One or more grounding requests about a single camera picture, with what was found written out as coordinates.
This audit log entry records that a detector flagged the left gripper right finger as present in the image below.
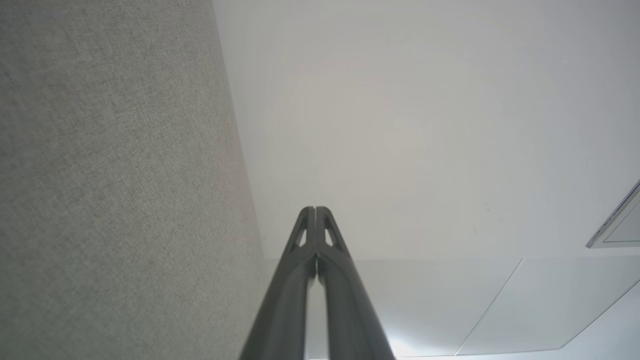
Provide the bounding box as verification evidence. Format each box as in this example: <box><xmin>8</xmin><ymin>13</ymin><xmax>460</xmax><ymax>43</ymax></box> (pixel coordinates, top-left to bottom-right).
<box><xmin>315</xmin><ymin>206</ymin><xmax>397</xmax><ymax>360</ymax></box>

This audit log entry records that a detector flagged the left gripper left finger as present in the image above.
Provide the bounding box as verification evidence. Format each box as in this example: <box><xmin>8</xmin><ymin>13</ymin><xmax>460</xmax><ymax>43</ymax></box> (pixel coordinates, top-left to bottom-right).
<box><xmin>238</xmin><ymin>206</ymin><xmax>318</xmax><ymax>360</ymax></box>

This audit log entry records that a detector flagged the grey fabric sofa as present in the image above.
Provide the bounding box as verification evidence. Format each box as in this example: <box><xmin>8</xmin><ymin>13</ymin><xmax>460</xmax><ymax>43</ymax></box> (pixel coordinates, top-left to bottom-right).
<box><xmin>0</xmin><ymin>0</ymin><xmax>283</xmax><ymax>360</ymax></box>

